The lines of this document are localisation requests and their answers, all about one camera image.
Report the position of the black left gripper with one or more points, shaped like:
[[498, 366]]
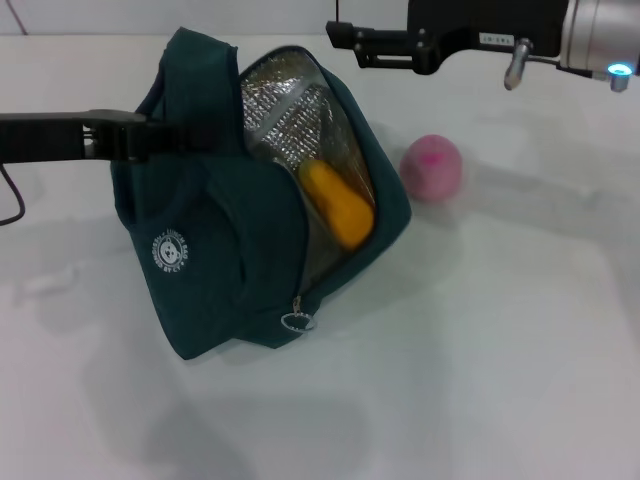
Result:
[[40, 137]]

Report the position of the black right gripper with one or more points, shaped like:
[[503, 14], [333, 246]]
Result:
[[475, 20]]

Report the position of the pink peach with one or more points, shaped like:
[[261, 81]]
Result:
[[432, 167]]

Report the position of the dark teal insulated lunch bag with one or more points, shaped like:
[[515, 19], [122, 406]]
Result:
[[200, 280]]

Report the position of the yellow banana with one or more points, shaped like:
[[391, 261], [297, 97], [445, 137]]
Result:
[[340, 205]]

